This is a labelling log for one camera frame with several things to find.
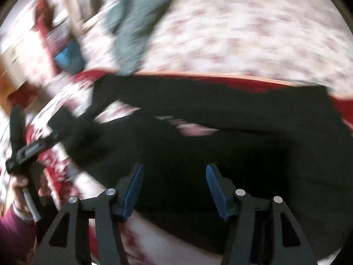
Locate black pants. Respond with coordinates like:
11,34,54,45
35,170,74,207
49,74,352,260

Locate left forearm magenta sleeve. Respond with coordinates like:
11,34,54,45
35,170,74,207
1,204,36,264

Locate left hand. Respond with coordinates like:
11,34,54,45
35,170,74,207
10,174,51,218

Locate teal fleece garment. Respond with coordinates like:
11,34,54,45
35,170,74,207
105,0,173,76

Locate floral quilt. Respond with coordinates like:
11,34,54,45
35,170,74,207
82,0,352,96

